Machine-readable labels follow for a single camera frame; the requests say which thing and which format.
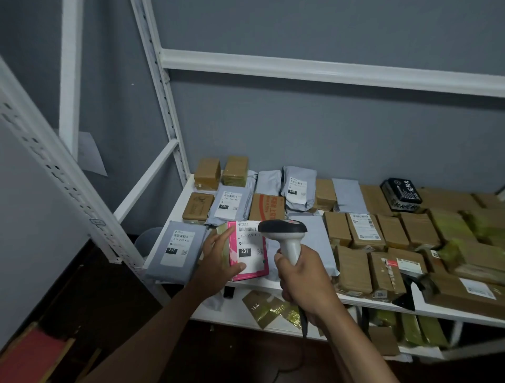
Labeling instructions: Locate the red printed carton box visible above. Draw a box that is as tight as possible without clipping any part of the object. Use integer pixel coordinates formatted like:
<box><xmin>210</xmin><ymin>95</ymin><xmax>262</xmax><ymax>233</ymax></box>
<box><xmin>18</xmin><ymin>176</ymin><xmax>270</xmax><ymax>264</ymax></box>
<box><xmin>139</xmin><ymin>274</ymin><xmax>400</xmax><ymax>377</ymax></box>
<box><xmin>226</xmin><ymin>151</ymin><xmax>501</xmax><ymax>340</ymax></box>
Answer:
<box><xmin>249</xmin><ymin>193</ymin><xmax>286</xmax><ymax>222</ymax></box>

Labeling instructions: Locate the person's left forearm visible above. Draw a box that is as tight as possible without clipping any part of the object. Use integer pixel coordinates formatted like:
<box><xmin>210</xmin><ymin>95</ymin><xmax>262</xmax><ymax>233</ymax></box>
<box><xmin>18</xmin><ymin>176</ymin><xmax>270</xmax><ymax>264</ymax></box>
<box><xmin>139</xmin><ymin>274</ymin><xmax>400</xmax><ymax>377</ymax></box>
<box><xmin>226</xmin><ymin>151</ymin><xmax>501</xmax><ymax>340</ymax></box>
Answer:
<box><xmin>79</xmin><ymin>285</ymin><xmax>208</xmax><ymax>383</ymax></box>

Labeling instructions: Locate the white metal post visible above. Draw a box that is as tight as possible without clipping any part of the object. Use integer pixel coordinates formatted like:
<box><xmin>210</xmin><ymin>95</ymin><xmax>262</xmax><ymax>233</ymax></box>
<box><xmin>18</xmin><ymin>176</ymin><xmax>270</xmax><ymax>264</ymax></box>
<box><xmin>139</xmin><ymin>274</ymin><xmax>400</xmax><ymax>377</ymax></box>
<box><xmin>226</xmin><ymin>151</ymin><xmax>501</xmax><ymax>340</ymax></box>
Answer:
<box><xmin>58</xmin><ymin>0</ymin><xmax>84</xmax><ymax>162</ymax></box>

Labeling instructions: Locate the white black barcode scanner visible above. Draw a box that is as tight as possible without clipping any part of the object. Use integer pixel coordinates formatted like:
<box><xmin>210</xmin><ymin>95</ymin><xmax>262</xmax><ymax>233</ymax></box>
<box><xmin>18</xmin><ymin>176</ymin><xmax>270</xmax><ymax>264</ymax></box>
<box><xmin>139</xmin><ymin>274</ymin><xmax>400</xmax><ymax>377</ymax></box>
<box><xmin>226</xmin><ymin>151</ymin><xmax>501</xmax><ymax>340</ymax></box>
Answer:
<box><xmin>257</xmin><ymin>219</ymin><xmax>308</xmax><ymax>267</ymax></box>

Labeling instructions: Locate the pile of brown cardboard parcels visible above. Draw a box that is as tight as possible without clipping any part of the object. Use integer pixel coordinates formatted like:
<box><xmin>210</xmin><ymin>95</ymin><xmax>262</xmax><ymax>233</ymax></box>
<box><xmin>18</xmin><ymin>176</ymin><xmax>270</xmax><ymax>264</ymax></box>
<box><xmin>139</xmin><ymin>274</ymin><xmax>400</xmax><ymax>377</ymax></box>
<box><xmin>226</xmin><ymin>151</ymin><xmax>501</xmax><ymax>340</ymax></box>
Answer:
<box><xmin>182</xmin><ymin>156</ymin><xmax>505</xmax><ymax>321</ymax></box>

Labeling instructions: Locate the person's right forearm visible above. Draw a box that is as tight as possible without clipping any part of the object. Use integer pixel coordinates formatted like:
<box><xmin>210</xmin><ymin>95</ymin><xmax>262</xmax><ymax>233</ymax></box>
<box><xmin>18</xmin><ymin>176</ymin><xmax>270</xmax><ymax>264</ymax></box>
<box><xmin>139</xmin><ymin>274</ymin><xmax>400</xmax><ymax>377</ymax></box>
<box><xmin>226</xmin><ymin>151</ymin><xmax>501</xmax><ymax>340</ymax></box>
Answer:
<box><xmin>310</xmin><ymin>305</ymin><xmax>400</xmax><ymax>383</ymax></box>

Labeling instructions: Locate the person's right hand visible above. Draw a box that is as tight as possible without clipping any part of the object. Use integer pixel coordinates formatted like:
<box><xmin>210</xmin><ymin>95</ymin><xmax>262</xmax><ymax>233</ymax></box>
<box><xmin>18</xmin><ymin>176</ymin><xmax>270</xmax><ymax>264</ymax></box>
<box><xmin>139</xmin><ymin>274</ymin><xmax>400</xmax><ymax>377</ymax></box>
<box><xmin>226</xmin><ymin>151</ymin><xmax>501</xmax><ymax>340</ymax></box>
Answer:
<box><xmin>274</xmin><ymin>245</ymin><xmax>345</xmax><ymax>327</ymax></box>

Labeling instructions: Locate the red wooden stool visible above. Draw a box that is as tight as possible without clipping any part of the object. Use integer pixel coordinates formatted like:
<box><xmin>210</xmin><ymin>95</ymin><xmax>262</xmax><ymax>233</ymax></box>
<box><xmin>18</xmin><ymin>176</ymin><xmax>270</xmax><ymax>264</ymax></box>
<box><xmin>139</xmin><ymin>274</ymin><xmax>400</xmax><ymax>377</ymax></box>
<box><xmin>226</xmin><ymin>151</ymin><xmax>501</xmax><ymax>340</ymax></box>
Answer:
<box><xmin>0</xmin><ymin>321</ymin><xmax>76</xmax><ymax>383</ymax></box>

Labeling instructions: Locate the black printed parcel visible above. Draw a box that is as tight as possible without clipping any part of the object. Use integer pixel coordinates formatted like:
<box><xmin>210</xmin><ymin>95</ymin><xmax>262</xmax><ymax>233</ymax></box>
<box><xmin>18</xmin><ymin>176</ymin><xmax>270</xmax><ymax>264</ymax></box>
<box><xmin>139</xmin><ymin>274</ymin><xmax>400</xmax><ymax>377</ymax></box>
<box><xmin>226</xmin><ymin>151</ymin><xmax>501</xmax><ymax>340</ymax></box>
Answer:
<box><xmin>380</xmin><ymin>178</ymin><xmax>423</xmax><ymax>213</ymax></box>

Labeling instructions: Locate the white paper sheet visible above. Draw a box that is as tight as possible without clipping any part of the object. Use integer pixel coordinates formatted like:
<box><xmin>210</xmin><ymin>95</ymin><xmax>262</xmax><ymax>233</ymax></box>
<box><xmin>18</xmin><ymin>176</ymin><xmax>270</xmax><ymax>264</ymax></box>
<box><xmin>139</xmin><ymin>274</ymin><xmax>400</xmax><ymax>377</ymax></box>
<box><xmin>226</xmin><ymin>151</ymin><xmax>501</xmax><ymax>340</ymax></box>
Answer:
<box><xmin>77</xmin><ymin>131</ymin><xmax>108</xmax><ymax>177</ymax></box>

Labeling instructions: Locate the black scanner cable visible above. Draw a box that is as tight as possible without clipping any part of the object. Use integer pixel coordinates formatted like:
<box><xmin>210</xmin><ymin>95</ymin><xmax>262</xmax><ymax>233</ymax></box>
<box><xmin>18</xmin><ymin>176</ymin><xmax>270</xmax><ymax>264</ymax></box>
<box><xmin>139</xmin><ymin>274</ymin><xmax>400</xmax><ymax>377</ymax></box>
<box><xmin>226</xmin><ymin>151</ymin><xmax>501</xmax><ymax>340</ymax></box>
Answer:
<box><xmin>272</xmin><ymin>308</ymin><xmax>310</xmax><ymax>373</ymax></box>

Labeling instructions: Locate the yellow taped brown parcel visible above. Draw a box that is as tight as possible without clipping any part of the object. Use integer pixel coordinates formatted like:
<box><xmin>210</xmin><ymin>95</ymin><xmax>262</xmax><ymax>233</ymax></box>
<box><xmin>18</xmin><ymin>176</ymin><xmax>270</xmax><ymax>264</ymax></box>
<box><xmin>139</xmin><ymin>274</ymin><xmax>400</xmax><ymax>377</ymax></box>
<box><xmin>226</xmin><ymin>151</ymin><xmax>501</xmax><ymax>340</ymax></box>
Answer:
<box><xmin>242</xmin><ymin>291</ymin><xmax>303</xmax><ymax>330</ymax></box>

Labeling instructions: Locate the person's left hand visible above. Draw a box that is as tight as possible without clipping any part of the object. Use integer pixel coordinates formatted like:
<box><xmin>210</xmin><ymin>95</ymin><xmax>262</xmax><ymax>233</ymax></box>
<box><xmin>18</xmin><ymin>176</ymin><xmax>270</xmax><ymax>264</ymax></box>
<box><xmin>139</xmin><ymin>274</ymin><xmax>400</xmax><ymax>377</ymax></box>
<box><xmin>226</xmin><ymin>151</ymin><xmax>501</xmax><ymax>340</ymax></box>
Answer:
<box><xmin>189</xmin><ymin>228</ymin><xmax>248</xmax><ymax>301</ymax></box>

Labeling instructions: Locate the white metal shelf rack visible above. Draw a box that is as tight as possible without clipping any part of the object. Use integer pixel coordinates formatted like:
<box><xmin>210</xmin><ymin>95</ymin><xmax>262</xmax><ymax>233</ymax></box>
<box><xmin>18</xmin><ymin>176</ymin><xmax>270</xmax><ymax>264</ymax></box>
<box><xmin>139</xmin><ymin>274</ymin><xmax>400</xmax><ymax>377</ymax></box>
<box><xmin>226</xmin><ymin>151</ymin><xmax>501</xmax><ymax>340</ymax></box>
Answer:
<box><xmin>0</xmin><ymin>0</ymin><xmax>505</xmax><ymax>361</ymax></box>

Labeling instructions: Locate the pink labelled parcel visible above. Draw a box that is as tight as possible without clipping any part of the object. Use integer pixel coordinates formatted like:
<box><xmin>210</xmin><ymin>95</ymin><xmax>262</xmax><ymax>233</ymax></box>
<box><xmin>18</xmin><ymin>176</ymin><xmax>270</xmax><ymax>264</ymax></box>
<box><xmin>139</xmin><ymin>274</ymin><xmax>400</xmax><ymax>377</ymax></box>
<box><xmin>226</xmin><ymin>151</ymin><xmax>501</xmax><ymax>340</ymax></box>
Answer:
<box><xmin>216</xmin><ymin>220</ymin><xmax>270</xmax><ymax>282</ymax></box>

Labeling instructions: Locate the small plain brown box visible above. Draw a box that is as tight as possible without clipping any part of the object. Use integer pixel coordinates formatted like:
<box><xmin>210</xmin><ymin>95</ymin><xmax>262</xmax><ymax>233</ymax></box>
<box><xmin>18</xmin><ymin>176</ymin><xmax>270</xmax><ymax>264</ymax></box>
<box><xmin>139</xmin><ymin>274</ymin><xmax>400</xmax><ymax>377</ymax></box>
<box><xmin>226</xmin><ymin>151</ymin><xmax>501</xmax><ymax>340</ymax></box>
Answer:
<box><xmin>368</xmin><ymin>325</ymin><xmax>400</xmax><ymax>357</ymax></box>

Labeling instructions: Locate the green wrapped parcel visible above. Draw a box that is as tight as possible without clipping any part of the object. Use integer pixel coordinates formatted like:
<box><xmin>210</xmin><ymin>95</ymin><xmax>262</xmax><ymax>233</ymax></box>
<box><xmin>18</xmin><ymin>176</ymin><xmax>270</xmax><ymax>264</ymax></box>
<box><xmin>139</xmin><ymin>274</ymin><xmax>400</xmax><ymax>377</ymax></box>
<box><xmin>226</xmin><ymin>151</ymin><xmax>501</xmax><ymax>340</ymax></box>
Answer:
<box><xmin>401</xmin><ymin>313</ymin><xmax>425</xmax><ymax>347</ymax></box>
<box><xmin>418</xmin><ymin>316</ymin><xmax>449</xmax><ymax>349</ymax></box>
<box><xmin>371</xmin><ymin>309</ymin><xmax>397</xmax><ymax>328</ymax></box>

